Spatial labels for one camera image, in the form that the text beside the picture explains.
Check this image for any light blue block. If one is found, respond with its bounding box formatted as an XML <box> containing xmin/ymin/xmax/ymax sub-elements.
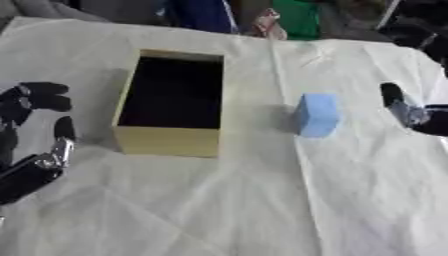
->
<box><xmin>290</xmin><ymin>92</ymin><xmax>342</xmax><ymax>139</ymax></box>

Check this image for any person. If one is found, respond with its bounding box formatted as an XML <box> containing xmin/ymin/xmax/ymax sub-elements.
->
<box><xmin>155</xmin><ymin>0</ymin><xmax>329</xmax><ymax>42</ymax></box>

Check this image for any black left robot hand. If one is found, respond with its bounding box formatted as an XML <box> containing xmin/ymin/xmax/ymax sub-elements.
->
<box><xmin>0</xmin><ymin>81</ymin><xmax>79</xmax><ymax>206</ymax></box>

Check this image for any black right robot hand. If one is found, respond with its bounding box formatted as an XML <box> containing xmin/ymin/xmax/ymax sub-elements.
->
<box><xmin>378</xmin><ymin>82</ymin><xmax>448</xmax><ymax>137</ymax></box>

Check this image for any tan cardboard box black inside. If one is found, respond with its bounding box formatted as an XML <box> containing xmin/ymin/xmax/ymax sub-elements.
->
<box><xmin>110</xmin><ymin>48</ymin><xmax>226</xmax><ymax>159</ymax></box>

